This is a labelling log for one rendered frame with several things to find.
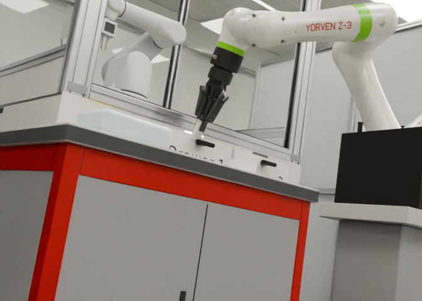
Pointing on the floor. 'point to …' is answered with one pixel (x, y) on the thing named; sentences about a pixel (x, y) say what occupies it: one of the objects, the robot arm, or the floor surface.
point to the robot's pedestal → (376, 252)
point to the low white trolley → (142, 222)
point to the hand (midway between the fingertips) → (198, 130)
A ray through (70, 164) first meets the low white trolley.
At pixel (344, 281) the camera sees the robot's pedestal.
